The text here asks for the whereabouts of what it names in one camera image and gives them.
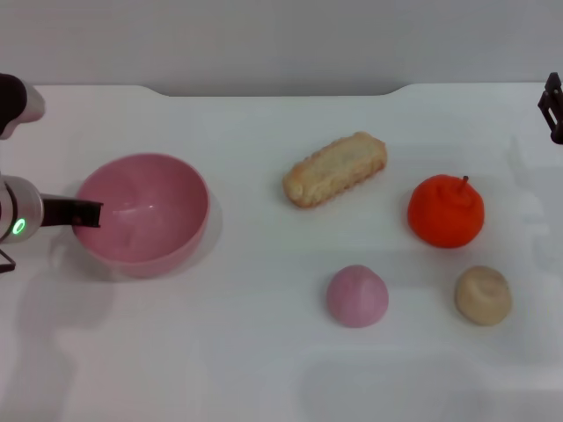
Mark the pink round bun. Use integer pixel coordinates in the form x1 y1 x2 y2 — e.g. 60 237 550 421
325 264 390 329

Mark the pink plastic bowl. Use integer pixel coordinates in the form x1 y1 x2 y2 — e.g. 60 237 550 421
71 152 211 280

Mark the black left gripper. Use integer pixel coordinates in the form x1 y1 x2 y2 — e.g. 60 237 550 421
40 197 105 229

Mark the beige round bun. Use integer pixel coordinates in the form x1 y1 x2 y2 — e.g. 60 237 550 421
454 265 513 327

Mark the long beige bread loaf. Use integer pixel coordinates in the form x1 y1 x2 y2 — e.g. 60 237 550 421
281 130 389 211

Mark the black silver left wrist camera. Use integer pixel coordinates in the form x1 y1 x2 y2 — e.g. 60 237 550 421
0 73 46 141

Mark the orange toy fruit with stem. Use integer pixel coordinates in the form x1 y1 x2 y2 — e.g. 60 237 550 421
406 173 486 250

